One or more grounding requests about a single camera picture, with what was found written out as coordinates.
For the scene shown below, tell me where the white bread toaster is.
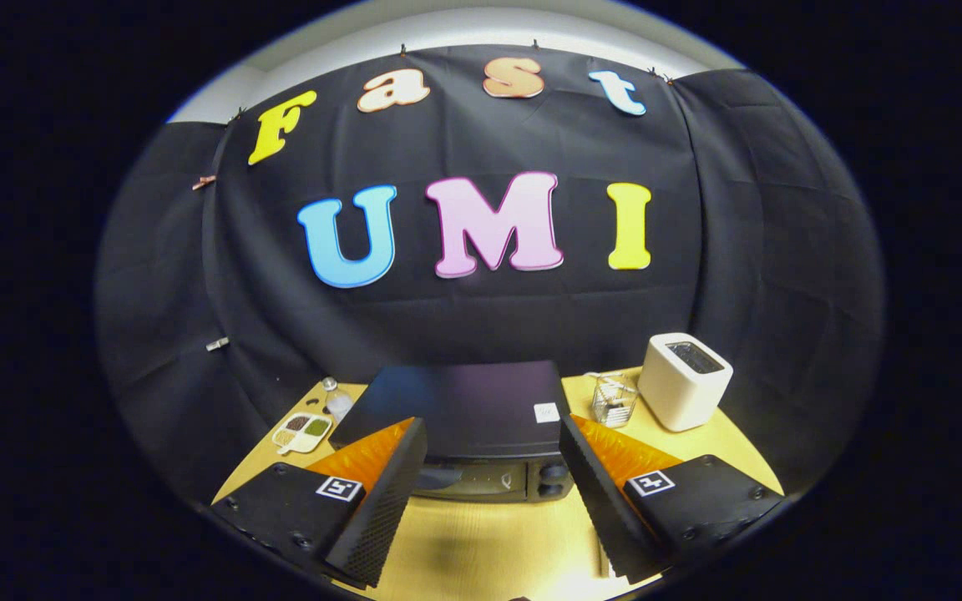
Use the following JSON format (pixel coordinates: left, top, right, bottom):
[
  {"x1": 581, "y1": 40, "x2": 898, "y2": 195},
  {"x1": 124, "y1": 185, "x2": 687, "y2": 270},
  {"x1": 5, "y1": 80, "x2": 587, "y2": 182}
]
[{"x1": 637, "y1": 332, "x2": 735, "y2": 433}]

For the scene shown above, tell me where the small clear bottle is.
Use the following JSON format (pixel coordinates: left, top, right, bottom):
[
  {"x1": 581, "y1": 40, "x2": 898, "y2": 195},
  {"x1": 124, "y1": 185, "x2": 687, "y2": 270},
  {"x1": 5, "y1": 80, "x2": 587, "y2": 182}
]
[{"x1": 322, "y1": 376, "x2": 356, "y2": 423}]

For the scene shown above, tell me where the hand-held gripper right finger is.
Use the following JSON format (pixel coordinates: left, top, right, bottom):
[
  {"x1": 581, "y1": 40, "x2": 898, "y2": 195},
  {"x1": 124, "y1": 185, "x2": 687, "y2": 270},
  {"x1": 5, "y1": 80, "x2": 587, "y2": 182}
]
[{"x1": 558, "y1": 413, "x2": 787, "y2": 587}]

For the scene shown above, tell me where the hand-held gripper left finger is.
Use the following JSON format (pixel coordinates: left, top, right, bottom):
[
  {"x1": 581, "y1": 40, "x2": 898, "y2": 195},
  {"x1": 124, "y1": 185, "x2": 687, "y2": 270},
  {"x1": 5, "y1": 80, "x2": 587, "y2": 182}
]
[{"x1": 210, "y1": 417, "x2": 429, "y2": 590}]

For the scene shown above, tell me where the black toaster oven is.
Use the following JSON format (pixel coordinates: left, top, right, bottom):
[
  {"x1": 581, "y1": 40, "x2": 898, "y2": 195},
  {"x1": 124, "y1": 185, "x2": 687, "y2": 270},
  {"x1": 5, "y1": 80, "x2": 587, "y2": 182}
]
[{"x1": 328, "y1": 360, "x2": 576, "y2": 504}]

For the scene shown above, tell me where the black backdrop cloth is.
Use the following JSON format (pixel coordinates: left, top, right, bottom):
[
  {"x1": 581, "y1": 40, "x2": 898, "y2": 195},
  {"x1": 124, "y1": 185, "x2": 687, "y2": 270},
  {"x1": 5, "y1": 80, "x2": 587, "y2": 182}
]
[{"x1": 95, "y1": 43, "x2": 887, "y2": 510}]

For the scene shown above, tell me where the divided snack dish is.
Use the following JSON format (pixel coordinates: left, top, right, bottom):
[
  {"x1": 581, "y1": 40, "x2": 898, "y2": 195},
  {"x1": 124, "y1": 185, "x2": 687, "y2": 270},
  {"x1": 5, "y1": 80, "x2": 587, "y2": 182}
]
[{"x1": 271, "y1": 412, "x2": 334, "y2": 455}]

